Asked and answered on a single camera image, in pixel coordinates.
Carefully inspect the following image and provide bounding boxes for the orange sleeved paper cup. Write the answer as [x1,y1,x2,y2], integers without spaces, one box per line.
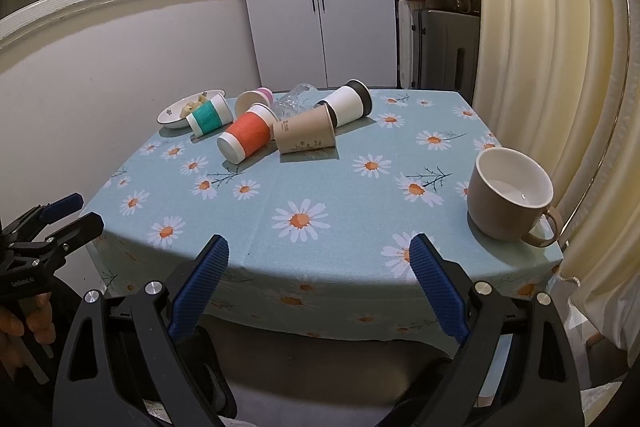
[217,103,278,165]

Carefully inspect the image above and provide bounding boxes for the teal sleeved paper cup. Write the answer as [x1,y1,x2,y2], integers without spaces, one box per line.
[186,94,234,138]

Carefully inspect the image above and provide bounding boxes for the pink paper cup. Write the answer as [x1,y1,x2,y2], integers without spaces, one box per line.
[234,87,273,117]

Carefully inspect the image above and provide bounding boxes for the brown kraft paper cup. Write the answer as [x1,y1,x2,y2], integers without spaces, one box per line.
[272,104,335,154]

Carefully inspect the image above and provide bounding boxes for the person's left hand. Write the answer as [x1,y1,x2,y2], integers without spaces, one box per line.
[0,293,56,378]

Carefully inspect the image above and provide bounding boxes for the white bowl with snacks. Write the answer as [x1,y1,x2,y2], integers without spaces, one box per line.
[156,89,226,129]

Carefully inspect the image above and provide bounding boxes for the daisy print blue tablecloth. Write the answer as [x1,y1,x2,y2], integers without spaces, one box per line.
[88,90,562,352]

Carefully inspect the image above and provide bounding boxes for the clear glass tumbler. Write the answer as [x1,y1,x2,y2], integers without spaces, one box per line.
[271,83,319,120]

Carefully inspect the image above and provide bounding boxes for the dark grey suitcase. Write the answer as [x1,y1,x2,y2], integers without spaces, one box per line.
[411,9,480,104]

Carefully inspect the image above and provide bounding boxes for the cream curtain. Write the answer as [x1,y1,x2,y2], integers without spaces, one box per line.
[473,0,639,355]

